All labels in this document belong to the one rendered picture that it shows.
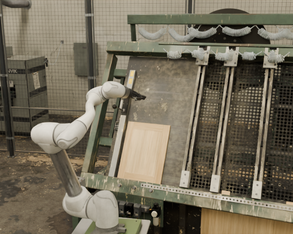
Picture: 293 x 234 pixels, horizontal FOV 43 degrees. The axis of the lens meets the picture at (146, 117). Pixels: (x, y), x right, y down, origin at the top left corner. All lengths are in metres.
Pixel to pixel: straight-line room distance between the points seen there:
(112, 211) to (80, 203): 0.22
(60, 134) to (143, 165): 1.11
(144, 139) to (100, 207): 0.87
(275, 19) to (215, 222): 1.83
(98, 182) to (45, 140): 1.04
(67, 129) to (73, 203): 0.59
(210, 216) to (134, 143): 0.86
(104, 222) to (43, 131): 0.72
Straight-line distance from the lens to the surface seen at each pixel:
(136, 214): 2.98
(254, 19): 3.60
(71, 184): 2.47
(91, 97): 2.59
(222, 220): 3.20
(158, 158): 3.05
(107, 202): 2.47
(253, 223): 3.16
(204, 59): 3.13
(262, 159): 2.88
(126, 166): 3.12
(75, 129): 2.16
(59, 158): 2.33
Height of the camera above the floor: 2.17
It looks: 15 degrees down
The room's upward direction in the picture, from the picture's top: straight up
